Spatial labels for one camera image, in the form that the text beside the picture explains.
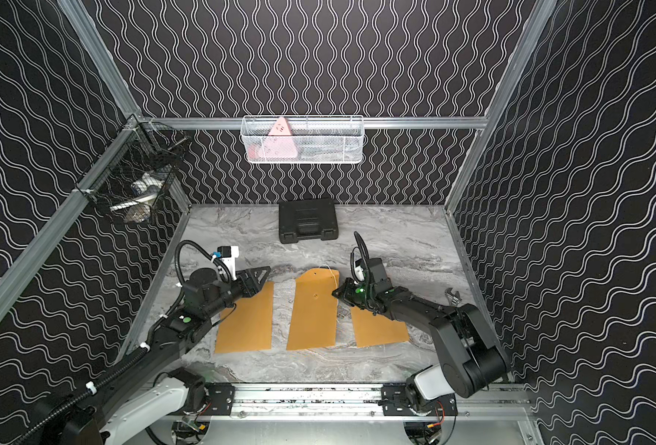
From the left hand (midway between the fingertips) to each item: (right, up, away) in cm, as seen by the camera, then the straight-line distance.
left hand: (265, 265), depth 77 cm
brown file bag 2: (-7, -20, +9) cm, 23 cm away
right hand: (+19, -10, +11) cm, 24 cm away
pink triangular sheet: (+1, +37, +11) cm, 39 cm away
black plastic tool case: (+7, +15, +40) cm, 43 cm away
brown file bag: (+12, -19, +10) cm, 25 cm away
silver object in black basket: (-40, +22, +9) cm, 46 cm away
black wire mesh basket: (-49, +28, +16) cm, 58 cm away
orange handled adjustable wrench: (+59, -13, +16) cm, 63 cm away
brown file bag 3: (+32, -22, +12) cm, 40 cm away
